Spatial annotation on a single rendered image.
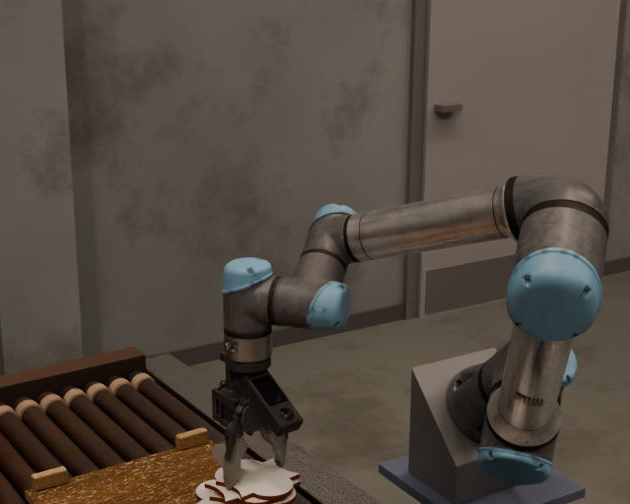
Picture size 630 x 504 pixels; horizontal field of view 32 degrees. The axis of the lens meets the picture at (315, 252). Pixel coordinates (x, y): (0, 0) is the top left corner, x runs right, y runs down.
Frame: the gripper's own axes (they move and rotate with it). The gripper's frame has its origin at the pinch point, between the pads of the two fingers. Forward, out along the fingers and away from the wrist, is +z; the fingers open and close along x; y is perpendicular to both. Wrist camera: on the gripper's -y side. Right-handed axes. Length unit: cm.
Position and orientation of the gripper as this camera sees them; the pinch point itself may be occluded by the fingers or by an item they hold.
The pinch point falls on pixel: (257, 476)
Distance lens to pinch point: 177.3
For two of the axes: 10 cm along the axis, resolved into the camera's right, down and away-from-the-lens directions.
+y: -6.5, -2.2, 7.3
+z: -0.1, 9.6, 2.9
